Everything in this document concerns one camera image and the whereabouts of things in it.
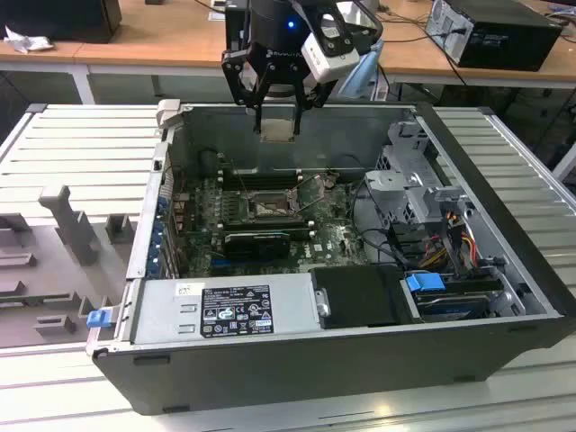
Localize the grey metal drive cage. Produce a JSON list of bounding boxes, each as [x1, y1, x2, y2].
[[363, 117, 478, 235]]

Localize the green motherboard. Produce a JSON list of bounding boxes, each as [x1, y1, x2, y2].
[[173, 168, 383, 278]]

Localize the yellow red power wires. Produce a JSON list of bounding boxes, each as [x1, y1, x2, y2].
[[420, 215, 479, 271]]

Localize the grey plastic case latch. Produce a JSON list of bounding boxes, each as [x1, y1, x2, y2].
[[155, 99, 182, 132]]

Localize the black computer tower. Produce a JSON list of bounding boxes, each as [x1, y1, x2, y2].
[[425, 0, 564, 73]]

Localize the blue plastic case latch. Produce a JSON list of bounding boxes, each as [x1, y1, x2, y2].
[[87, 309, 112, 329]]

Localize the grey plastic parts rack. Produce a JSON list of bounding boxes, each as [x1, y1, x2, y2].
[[0, 184, 137, 348]]

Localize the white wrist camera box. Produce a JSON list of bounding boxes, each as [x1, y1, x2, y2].
[[300, 30, 362, 85]]

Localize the hard disk in blue carrier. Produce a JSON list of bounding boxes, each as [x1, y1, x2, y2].
[[403, 272, 491, 323]]

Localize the silver square CPU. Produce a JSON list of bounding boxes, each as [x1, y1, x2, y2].
[[260, 117, 297, 143]]

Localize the thin metal locking lever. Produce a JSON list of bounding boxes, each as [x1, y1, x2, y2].
[[291, 173, 325, 215], [231, 159, 249, 197]]

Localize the CPU socket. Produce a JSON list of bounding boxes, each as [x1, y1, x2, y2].
[[245, 191, 301, 220]]

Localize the thick black cable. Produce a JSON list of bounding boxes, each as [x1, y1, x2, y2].
[[350, 175, 410, 271]]

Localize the black box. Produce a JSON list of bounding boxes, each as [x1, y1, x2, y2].
[[0, 0, 123, 45]]

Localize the black plastic drive cover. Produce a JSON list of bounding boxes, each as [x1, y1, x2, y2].
[[310, 265, 424, 329]]

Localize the black grey PC case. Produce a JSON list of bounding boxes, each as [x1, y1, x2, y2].
[[85, 99, 569, 416]]

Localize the wooden desk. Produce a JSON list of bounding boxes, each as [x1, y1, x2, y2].
[[0, 0, 253, 105], [377, 0, 576, 87]]

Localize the green RAM stick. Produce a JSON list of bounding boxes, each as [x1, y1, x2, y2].
[[223, 219, 312, 238]]

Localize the metal CPU socket cover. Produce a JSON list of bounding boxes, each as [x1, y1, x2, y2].
[[287, 175, 323, 215]]

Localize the graphics card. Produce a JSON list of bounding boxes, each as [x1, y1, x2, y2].
[[222, 231, 292, 260]]

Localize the grey power supply unit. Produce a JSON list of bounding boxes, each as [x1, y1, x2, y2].
[[130, 272, 316, 346]]

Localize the black RAM slot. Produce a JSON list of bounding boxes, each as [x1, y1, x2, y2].
[[220, 178, 302, 185], [220, 173, 302, 181], [220, 183, 302, 191], [220, 168, 302, 176]]

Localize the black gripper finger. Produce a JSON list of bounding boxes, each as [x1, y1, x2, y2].
[[220, 44, 274, 136], [289, 62, 338, 136]]

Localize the crumpled white paper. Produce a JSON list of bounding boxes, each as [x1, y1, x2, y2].
[[3, 24, 55, 55]]

